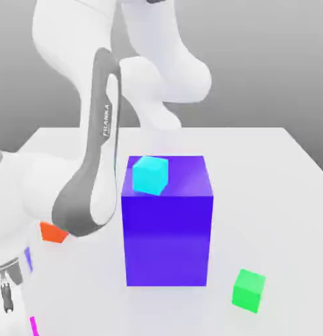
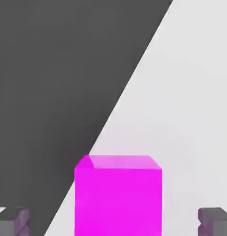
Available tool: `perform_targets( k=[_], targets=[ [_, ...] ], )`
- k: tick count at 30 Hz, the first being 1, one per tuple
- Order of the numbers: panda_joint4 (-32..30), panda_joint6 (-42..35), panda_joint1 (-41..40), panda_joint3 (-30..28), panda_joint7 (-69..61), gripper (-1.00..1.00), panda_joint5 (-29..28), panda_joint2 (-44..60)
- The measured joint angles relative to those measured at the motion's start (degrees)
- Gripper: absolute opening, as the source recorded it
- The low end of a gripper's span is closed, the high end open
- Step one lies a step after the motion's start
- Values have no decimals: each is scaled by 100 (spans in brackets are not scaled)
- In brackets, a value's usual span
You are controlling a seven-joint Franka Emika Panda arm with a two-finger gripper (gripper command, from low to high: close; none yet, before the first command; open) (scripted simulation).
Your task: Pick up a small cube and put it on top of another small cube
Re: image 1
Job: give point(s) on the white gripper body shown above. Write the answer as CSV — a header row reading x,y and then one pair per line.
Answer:
x,y
17,326

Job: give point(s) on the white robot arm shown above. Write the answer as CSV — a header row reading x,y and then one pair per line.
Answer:
x,y
72,78

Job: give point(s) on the small magenta cube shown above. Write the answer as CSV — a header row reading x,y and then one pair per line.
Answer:
x,y
34,326

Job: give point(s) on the small orange cube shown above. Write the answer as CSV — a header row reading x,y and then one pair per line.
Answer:
x,y
51,233

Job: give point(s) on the small cyan cube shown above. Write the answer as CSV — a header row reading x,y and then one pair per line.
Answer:
x,y
150,175

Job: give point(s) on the small green cube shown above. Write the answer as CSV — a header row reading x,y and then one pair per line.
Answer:
x,y
247,292

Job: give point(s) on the large blue box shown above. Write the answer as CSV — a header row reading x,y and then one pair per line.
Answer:
x,y
166,241

